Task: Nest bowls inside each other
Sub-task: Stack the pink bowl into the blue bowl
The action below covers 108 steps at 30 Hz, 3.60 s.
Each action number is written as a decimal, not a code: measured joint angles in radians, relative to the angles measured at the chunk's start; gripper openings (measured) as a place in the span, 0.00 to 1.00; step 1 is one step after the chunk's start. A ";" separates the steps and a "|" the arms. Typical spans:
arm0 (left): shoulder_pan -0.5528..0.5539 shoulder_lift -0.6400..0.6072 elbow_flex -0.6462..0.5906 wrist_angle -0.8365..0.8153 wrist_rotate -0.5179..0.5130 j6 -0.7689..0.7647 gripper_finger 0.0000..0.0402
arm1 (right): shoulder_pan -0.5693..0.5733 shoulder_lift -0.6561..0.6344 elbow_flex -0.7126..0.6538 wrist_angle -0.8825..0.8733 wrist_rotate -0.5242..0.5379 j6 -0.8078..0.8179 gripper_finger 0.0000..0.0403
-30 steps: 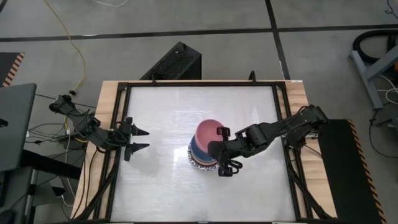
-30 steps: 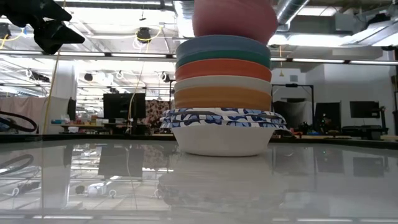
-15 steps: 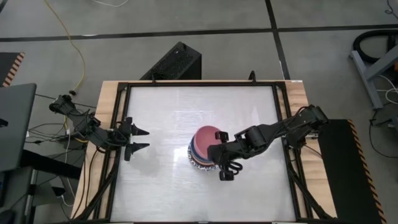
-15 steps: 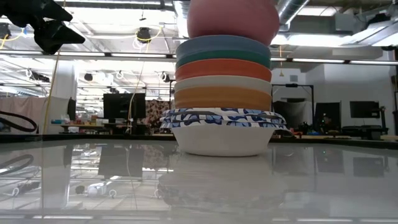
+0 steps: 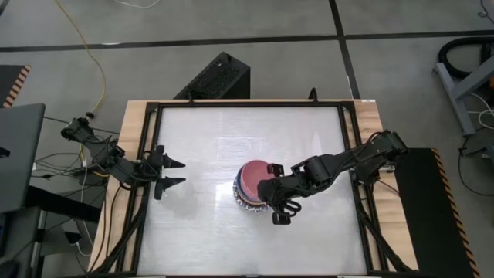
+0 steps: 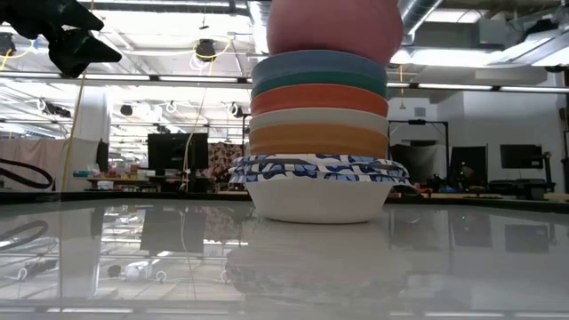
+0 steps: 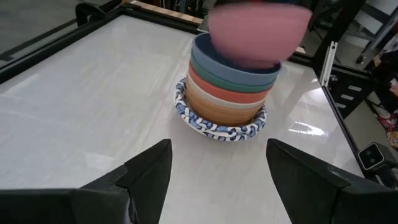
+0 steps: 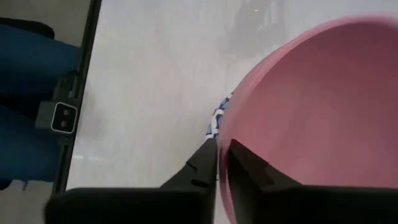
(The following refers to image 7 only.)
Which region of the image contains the pink bowl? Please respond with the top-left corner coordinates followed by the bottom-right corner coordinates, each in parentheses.
top-left (208, 2), bottom-right (313, 70)

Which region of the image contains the red bowl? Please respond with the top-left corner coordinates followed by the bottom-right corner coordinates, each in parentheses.
top-left (188, 62), bottom-right (273, 105)

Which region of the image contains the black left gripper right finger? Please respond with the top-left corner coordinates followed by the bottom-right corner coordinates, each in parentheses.
top-left (266, 139), bottom-right (398, 224)

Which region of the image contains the grey metal stand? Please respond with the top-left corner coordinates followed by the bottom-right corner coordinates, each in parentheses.
top-left (354, 0), bottom-right (398, 65)

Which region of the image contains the small black depth camera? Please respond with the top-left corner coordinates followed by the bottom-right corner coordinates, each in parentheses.
top-left (357, 142), bottom-right (398, 180)

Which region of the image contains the large black hazard-striped ramp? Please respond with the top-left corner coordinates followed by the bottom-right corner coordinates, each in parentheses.
top-left (326, 67), bottom-right (398, 144)

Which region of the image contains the orange bowl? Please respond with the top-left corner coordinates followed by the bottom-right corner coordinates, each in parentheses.
top-left (185, 86), bottom-right (265, 127)

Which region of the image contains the blue white patterned paper bowl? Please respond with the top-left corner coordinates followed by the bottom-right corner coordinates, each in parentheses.
top-left (174, 77), bottom-right (267, 138)
top-left (174, 81), bottom-right (268, 142)

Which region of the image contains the red floral fabric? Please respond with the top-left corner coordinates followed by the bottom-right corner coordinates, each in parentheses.
top-left (374, 105), bottom-right (398, 151)

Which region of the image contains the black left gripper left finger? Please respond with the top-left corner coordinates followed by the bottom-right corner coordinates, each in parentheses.
top-left (0, 139), bottom-right (174, 224)

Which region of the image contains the dark green bowl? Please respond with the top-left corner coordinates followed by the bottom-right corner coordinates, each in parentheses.
top-left (190, 51), bottom-right (277, 93)

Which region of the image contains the cream white bowl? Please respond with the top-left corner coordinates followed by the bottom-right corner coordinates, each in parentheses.
top-left (186, 74), bottom-right (267, 110)

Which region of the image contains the black frame clamp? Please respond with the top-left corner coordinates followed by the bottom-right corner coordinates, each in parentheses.
top-left (75, 2), bottom-right (108, 27)

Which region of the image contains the black metal table frame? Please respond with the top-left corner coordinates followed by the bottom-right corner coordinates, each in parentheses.
top-left (0, 0), bottom-right (374, 187)

